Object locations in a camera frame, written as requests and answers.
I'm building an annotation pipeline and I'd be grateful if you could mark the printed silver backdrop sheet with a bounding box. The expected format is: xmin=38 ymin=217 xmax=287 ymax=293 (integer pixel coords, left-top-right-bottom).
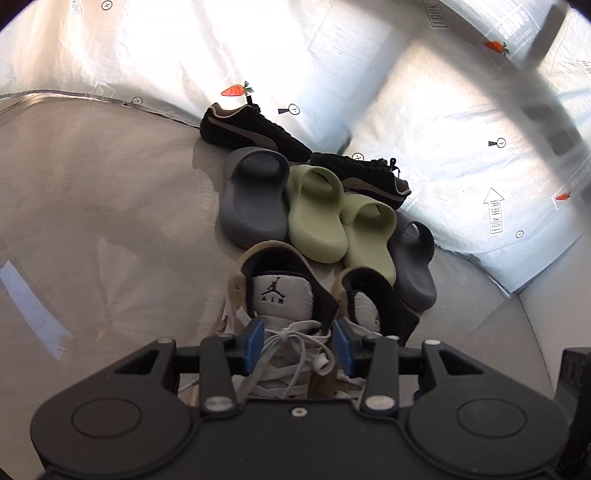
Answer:
xmin=0 ymin=0 xmax=591 ymax=296

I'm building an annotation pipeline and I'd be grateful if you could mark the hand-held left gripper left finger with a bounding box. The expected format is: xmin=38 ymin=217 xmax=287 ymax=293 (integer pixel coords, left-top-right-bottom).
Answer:
xmin=113 ymin=318 xmax=266 ymax=415

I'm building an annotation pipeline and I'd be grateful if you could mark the olive green slide sandal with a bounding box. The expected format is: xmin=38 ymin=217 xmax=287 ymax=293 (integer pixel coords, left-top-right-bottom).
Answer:
xmin=283 ymin=165 xmax=348 ymax=265
xmin=341 ymin=192 xmax=398 ymax=278

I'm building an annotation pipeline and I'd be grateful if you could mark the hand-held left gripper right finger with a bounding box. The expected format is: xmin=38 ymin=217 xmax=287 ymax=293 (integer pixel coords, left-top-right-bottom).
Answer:
xmin=332 ymin=318 xmax=483 ymax=415

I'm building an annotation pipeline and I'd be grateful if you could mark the black suede sneaker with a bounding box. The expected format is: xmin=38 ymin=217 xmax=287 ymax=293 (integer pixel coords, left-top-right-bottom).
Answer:
xmin=199 ymin=102 xmax=313 ymax=162
xmin=310 ymin=152 xmax=412 ymax=211

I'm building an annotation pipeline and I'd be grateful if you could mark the tan lace-up sneaker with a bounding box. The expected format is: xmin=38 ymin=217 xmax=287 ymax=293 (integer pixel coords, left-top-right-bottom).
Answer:
xmin=331 ymin=265 xmax=421 ymax=400
xmin=216 ymin=240 xmax=341 ymax=400

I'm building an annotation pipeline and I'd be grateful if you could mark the dark grey slide sandal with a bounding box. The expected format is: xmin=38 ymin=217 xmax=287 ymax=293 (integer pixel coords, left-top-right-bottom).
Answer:
xmin=217 ymin=147 xmax=291 ymax=246
xmin=387 ymin=212 xmax=438 ymax=308

